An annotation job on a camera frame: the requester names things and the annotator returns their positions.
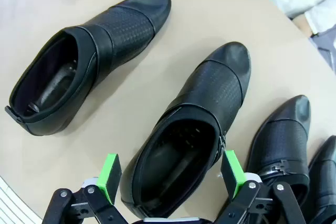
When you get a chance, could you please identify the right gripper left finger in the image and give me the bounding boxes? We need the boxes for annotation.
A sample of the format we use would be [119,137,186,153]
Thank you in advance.
[43,153,144,224]

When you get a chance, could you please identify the black leather slip-on shoe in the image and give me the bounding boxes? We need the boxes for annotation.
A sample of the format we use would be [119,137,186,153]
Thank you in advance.
[4,0,172,137]
[306,135,336,224]
[245,94,312,209]
[120,41,251,219]

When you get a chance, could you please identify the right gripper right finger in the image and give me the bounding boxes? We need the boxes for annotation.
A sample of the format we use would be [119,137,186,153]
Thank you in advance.
[212,150,307,224]

